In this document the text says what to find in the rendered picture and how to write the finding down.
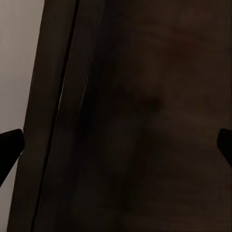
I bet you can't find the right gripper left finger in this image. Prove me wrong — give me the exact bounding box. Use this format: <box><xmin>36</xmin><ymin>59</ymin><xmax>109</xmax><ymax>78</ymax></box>
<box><xmin>0</xmin><ymin>129</ymin><xmax>25</xmax><ymax>186</ymax></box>

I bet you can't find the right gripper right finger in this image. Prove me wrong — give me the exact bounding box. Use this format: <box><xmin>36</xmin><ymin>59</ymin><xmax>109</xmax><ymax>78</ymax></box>
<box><xmin>217</xmin><ymin>128</ymin><xmax>232</xmax><ymax>167</ymax></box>

